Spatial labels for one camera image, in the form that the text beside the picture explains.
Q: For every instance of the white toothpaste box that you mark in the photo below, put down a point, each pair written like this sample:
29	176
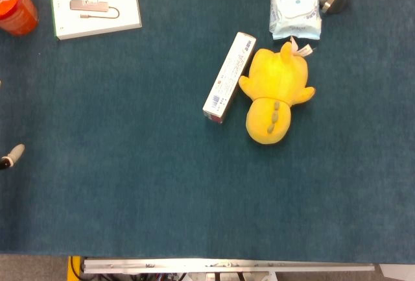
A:
228	78

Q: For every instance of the aluminium frame rail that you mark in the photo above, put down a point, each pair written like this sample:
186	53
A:
227	265

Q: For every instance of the wet wipes pack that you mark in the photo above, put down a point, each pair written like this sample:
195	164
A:
293	2

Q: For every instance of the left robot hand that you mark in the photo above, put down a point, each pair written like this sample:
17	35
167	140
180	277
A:
13	153

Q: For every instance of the orange plastic bottle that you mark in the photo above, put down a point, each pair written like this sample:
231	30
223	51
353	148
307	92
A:
14	10

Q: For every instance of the yellow plush toy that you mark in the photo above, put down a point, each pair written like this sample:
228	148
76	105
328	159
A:
275	76

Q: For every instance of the white USB hub box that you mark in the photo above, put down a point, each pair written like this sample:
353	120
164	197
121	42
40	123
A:
97	8

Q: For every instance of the yellow frame bracket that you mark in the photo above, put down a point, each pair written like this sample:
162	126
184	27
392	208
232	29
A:
74	268

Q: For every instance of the blue table mat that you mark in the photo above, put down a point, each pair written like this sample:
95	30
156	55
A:
129	148

